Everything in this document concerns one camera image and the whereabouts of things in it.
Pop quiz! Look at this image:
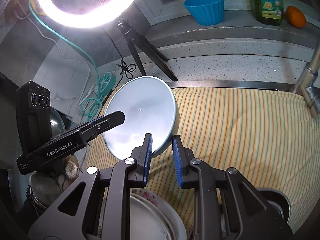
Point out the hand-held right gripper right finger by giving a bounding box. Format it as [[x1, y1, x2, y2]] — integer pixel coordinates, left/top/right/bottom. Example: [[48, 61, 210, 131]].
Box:
[[172, 134, 293, 240]]

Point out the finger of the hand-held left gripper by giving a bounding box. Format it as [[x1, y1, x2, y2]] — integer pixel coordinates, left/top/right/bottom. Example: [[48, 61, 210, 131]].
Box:
[[64, 110, 125, 143]]

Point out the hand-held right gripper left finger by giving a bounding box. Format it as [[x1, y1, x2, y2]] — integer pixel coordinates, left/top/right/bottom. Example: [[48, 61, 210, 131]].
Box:
[[29, 133, 153, 240]]

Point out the deep plate with pink flowers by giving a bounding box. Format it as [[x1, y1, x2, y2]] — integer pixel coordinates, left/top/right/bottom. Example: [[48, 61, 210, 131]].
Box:
[[129, 194, 177, 240]]

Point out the person's left hand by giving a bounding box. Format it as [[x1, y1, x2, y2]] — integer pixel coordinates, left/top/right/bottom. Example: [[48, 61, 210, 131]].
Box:
[[29, 154, 81, 200]]

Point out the stainless steel bowl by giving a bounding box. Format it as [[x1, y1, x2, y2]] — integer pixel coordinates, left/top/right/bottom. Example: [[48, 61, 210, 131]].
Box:
[[50, 107, 66, 136]]

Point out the yellow striped cloth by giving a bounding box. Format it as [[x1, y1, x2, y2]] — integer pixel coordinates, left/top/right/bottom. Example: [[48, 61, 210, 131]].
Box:
[[82, 86, 317, 234]]

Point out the wide-rimmed pink floral plate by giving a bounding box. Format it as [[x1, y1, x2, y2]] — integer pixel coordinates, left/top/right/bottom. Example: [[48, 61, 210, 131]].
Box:
[[99, 191, 187, 240]]

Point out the black tripod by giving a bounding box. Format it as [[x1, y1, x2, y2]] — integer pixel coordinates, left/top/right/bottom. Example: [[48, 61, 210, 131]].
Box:
[[116, 19, 179, 82]]

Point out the dark metal-rimmed bowl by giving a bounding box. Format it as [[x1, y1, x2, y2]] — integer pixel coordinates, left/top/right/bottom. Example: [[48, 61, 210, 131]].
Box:
[[257, 188, 292, 227]]

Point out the blue fluted cup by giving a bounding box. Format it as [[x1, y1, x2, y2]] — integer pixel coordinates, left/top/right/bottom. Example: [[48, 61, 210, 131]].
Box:
[[184, 0, 225, 26]]

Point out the chrome kitchen faucet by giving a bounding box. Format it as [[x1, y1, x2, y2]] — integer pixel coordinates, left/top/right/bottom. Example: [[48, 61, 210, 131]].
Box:
[[291, 42, 320, 117]]

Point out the green dish soap bottle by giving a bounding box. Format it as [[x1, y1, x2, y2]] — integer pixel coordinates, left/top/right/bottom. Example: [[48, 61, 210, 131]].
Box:
[[245, 0, 284, 26]]

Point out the orange fruit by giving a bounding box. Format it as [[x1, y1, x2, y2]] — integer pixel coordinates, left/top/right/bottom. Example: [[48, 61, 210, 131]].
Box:
[[286, 6, 307, 29]]

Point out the black cable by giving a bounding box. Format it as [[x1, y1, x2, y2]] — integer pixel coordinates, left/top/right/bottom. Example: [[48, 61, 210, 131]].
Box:
[[102, 27, 137, 81]]

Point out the white cable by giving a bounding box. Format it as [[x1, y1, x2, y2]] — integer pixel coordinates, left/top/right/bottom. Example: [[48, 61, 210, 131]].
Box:
[[15, 0, 97, 107]]

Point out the teal cable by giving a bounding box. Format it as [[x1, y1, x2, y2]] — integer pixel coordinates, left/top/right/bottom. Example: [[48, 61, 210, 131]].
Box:
[[28, 0, 103, 117]]

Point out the ring light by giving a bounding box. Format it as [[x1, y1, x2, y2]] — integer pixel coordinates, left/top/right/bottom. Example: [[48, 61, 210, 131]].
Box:
[[36, 0, 147, 29]]

